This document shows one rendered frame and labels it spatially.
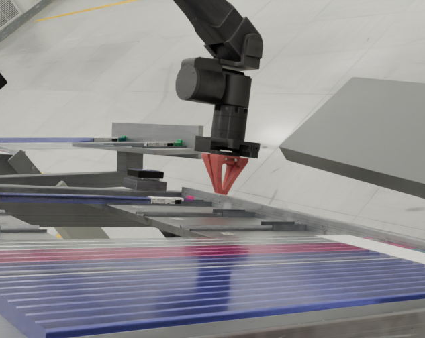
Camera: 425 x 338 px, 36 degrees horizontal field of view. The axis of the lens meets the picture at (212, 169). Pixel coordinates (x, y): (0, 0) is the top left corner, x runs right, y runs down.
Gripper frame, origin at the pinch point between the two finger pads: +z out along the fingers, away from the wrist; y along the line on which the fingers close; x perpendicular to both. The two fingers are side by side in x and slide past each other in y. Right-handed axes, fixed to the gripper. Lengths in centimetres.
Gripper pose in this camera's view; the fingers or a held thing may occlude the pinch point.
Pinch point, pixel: (221, 193)
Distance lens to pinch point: 109.9
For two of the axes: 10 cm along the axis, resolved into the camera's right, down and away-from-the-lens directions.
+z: -1.2, 9.9, 0.4
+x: 8.1, 0.7, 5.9
